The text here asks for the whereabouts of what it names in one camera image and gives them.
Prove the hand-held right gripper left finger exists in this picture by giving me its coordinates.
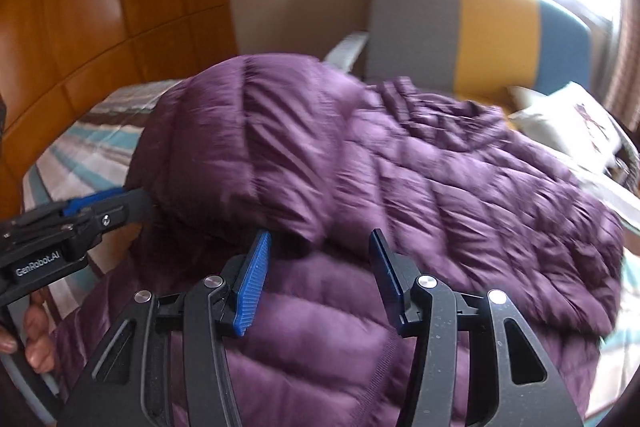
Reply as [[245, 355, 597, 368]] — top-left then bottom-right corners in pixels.
[[59, 229, 273, 427]]

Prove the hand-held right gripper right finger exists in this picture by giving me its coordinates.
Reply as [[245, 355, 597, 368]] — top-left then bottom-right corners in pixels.
[[369, 229, 583, 427]]

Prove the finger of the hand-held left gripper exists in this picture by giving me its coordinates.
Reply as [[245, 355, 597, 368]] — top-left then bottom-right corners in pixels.
[[20, 188, 127, 220], [75, 188, 160, 239]]

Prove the purple down jacket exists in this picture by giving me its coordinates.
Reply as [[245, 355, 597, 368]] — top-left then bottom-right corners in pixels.
[[52, 53, 626, 427]]

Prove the person's left hand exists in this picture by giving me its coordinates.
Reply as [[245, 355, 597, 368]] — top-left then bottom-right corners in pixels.
[[0, 289, 57, 375]]

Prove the striped bed sheet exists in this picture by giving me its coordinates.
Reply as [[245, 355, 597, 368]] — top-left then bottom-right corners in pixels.
[[20, 79, 640, 427]]

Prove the white printed pillow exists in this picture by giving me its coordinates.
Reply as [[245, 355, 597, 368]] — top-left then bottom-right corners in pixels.
[[507, 82, 626, 172]]

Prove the grey yellow blue sofa chair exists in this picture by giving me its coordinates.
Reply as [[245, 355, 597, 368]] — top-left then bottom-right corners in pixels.
[[325, 0, 608, 108]]

